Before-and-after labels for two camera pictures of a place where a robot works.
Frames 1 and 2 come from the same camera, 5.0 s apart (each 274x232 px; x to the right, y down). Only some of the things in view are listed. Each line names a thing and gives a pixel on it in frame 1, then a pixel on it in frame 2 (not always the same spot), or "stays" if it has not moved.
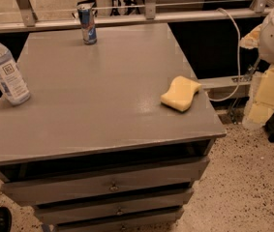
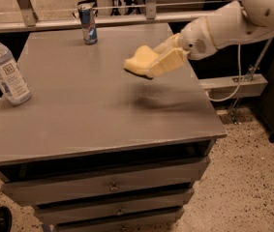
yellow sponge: [181, 94] → [141, 59]
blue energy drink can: [86, 15] stays
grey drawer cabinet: [115, 134] stays
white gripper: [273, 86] → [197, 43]
